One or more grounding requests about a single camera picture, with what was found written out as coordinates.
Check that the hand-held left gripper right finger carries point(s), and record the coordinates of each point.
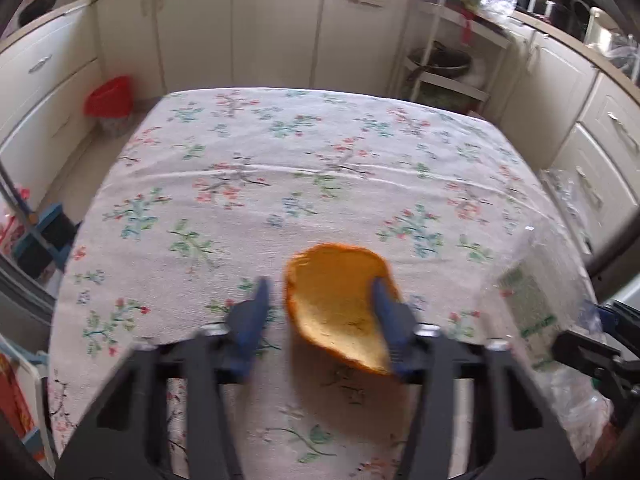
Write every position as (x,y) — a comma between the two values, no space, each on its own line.
(395,320)

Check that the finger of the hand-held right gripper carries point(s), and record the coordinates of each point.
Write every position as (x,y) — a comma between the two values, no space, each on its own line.
(580,352)
(607,319)

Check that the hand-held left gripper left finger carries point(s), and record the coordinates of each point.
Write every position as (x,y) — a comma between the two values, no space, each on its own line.
(250,320)

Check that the large orange peel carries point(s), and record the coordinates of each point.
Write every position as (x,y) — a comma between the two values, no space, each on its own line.
(335,305)

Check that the clear plastic bag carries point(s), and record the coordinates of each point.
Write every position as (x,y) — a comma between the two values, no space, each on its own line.
(530,310)

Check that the clear plastic sheet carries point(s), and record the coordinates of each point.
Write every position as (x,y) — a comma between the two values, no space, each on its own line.
(567,205)

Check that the table with floral cloth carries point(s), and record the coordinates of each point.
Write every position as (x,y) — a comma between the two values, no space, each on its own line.
(250,185)

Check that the blue dustpan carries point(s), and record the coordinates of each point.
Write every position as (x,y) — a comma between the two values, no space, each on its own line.
(47,240)

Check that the red printed packet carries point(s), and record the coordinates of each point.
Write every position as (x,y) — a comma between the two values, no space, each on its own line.
(12,400)

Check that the waste bin with red bag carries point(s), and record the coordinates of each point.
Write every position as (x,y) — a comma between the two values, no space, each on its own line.
(110,105)

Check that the dark pan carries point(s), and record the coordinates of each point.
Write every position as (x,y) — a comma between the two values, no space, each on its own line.
(440,65)

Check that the white kettle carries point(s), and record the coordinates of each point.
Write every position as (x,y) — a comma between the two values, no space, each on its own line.
(595,27)

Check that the white sink base cabinet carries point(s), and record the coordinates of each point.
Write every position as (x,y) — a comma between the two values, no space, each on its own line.
(250,20)

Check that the white kitchen cart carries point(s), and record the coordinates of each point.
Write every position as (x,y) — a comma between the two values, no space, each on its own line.
(430,20)

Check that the black pot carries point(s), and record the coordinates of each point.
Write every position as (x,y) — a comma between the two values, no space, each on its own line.
(565,17)

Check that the white two-drawer cabinet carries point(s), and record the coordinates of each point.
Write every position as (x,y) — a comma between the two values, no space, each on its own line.
(45,85)

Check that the crumpled clear bag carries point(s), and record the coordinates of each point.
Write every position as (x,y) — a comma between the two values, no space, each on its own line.
(497,5)

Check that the grey metal door frame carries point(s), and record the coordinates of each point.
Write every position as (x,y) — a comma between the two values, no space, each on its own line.
(25,285)

